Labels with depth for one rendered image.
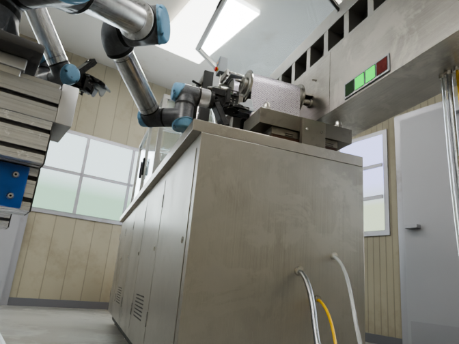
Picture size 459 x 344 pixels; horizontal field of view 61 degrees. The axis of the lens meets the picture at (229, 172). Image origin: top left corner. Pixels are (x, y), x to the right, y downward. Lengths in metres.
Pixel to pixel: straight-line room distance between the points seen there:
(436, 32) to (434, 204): 2.56
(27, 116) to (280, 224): 0.80
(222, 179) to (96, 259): 3.87
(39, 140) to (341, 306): 1.03
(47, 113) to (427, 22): 1.13
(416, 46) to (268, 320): 0.98
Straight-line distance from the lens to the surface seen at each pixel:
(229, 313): 1.20
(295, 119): 1.48
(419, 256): 3.80
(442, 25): 1.38
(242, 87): 1.73
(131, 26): 1.18
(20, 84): 0.88
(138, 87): 1.45
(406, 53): 1.45
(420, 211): 3.85
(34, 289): 4.87
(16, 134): 0.85
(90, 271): 4.98
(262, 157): 1.30
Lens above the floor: 0.40
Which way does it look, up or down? 16 degrees up
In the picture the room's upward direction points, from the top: 5 degrees clockwise
